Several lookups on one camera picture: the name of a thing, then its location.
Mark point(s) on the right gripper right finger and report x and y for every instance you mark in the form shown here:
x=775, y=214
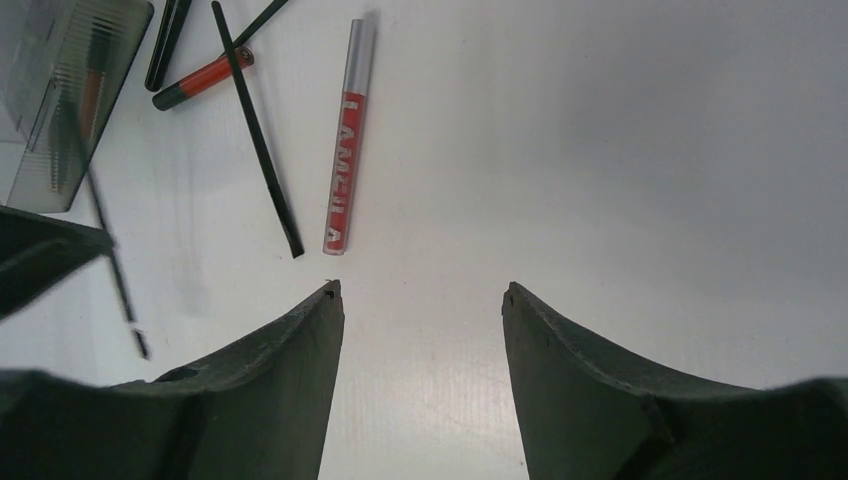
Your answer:
x=588, y=408

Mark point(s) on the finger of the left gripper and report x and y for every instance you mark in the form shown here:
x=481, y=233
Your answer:
x=37, y=252

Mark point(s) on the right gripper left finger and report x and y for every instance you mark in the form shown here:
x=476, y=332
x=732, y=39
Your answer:
x=257, y=408

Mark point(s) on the black brow brush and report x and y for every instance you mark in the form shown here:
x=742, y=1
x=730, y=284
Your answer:
x=116, y=269

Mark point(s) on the orange lip gloss tube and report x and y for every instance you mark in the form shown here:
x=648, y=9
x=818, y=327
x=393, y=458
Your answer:
x=90, y=103

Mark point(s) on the clear acrylic organizer box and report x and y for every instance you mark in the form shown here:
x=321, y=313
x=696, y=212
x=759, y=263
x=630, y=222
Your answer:
x=46, y=50

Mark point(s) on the red black lip pencil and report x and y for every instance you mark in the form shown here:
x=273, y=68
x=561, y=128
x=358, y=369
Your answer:
x=192, y=85

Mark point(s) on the black powder brush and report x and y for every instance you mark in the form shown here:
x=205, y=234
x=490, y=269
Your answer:
x=173, y=18

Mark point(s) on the red lip gloss tube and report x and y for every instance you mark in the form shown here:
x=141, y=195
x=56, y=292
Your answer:
x=349, y=132

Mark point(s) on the long thin black brush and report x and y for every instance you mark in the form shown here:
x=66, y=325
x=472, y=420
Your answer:
x=259, y=22

